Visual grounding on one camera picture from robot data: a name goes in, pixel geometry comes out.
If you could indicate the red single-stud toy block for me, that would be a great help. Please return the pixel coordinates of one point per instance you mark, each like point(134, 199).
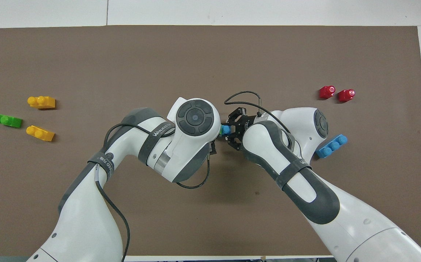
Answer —
point(326, 92)
point(346, 96)

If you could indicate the brown table mat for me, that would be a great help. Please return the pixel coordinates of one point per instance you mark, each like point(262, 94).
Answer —
point(196, 58)

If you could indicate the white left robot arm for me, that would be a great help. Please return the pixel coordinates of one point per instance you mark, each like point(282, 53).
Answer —
point(192, 138)

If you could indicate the blue three-stud toy block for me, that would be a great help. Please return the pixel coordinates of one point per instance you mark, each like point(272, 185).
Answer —
point(226, 129)
point(330, 147)

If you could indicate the yellow two-stud toy block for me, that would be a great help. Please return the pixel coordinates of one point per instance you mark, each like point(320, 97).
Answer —
point(40, 133)
point(42, 103)

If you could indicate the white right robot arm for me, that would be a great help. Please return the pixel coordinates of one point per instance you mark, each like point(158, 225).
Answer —
point(305, 182)

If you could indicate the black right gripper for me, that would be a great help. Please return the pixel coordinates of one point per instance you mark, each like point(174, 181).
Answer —
point(242, 125)

